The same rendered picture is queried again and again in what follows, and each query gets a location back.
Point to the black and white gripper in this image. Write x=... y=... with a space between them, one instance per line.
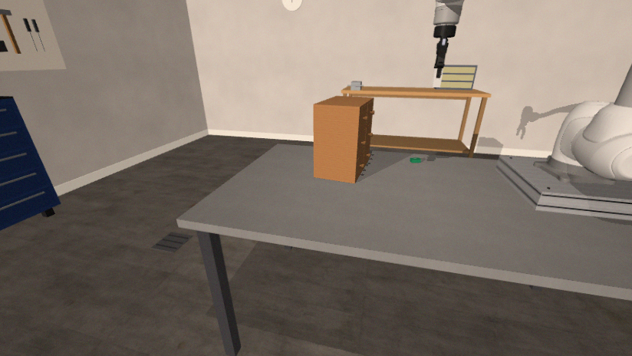
x=443 y=31

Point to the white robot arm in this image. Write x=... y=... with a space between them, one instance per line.
x=603 y=150

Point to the brown wooden drawer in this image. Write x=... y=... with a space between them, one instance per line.
x=366 y=154
x=370 y=111
x=361 y=143
x=359 y=165
x=368 y=133
x=363 y=118

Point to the brown wooden chest of drawers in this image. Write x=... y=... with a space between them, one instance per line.
x=336 y=137

